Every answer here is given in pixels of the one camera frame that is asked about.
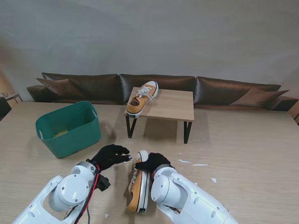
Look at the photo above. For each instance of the long white paper scrap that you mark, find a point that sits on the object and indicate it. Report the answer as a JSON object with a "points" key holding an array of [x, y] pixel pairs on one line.
{"points": [[201, 165]]}

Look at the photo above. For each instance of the green plastic basket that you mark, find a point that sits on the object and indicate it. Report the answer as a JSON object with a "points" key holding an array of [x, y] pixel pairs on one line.
{"points": [[70, 142]]}

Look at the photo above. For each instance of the small wooden table black legs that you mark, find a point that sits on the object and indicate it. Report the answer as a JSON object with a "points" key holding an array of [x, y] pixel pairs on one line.
{"points": [[172, 105]]}

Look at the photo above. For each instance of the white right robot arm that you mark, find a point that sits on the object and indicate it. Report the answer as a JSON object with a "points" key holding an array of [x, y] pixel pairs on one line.
{"points": [[187, 198]]}

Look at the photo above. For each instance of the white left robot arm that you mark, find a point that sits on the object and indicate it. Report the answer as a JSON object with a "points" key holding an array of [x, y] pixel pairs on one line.
{"points": [[65, 191]]}

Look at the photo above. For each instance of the wooden brush pale bristles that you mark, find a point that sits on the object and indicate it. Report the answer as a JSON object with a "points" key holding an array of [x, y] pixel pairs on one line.
{"points": [[61, 133]]}

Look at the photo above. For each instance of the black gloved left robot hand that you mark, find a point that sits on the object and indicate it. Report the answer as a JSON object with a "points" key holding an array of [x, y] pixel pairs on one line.
{"points": [[109, 156]]}

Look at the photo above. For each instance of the brown leather cushion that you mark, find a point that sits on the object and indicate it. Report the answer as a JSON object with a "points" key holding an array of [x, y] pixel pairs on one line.
{"points": [[58, 87], [257, 96]]}

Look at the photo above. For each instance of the yellow canvas sneaker white laces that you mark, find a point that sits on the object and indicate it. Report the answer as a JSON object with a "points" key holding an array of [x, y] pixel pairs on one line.
{"points": [[137, 189], [137, 107]]}

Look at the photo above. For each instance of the dark brown leather sofa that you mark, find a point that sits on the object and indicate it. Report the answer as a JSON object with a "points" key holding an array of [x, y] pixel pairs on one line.
{"points": [[177, 81]]}

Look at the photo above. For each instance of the small wooden side table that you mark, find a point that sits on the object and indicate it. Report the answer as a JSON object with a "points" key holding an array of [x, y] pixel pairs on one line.
{"points": [[12, 95]]}

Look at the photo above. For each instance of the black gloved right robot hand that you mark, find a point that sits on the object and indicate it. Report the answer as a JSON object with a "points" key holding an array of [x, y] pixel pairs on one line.
{"points": [[155, 161]]}

